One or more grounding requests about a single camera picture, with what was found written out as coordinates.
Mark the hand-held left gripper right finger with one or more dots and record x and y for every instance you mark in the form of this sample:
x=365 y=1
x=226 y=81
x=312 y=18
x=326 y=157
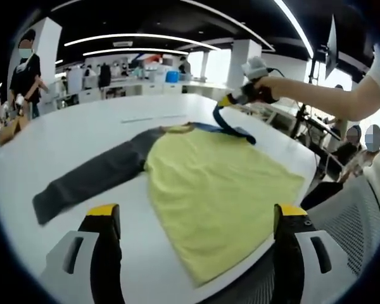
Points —
x=288 y=253

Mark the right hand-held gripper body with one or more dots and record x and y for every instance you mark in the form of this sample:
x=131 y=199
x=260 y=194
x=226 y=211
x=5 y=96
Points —
x=255 y=67

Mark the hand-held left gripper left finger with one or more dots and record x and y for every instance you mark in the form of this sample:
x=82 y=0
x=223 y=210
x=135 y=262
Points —
x=106 y=247

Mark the yellow blue black garment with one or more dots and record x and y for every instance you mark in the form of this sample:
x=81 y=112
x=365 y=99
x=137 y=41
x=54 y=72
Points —
x=209 y=190

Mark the person's right hand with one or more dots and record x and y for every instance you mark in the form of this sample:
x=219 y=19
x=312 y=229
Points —
x=267 y=90

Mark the white square pillar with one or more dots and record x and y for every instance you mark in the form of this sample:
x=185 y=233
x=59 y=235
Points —
x=50 y=47
x=245 y=66

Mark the white ceiling light strip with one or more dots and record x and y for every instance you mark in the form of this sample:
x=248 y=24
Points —
x=139 y=50
x=145 y=36
x=296 y=23

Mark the grey mesh chair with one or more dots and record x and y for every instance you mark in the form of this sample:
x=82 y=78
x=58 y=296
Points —
x=342 y=221

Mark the blue container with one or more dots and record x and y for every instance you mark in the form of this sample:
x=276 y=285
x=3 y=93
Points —
x=172 y=77

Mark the black tripod stand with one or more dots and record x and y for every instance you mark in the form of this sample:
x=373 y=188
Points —
x=304 y=117

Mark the black monitor on stand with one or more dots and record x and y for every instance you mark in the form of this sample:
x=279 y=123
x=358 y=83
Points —
x=332 y=50

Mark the brown cardboard box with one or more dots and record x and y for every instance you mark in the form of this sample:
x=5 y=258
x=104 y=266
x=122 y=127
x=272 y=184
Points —
x=9 y=133

